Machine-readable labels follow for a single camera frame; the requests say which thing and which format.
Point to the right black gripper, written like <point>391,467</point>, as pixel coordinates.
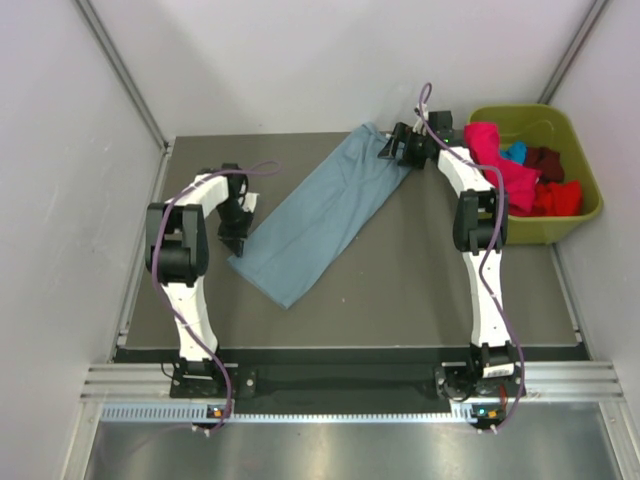
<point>389,150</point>

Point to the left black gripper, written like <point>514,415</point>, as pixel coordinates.
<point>234,239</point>

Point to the light blue t shirt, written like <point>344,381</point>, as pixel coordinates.
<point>290,250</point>

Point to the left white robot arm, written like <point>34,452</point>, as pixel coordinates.
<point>177,258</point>

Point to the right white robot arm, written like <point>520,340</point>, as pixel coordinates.
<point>479,234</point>

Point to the pink t shirt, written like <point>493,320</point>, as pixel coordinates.
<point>519,182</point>

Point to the cyan t shirt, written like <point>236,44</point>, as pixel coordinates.
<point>516,153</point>

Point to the olive green plastic bin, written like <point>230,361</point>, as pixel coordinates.
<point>540,125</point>

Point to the dark maroon t shirt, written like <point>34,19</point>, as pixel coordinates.
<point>547,162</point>

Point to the red t shirt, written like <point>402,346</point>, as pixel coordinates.
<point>556,200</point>

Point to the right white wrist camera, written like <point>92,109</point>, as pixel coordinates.
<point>421,123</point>

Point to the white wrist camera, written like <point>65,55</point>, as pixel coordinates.
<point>249,202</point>
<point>421,123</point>

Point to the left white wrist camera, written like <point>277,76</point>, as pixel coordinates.
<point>249,202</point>

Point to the left aluminium corner post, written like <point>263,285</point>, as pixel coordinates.
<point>90,16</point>

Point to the aluminium corner post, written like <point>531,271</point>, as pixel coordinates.
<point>594,14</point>
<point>90,16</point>

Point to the right aluminium corner post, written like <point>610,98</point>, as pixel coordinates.
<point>594,14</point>

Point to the white slotted cable duct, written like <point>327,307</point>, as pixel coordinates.
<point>208,413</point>

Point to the aluminium front rail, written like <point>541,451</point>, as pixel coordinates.
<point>568,381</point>

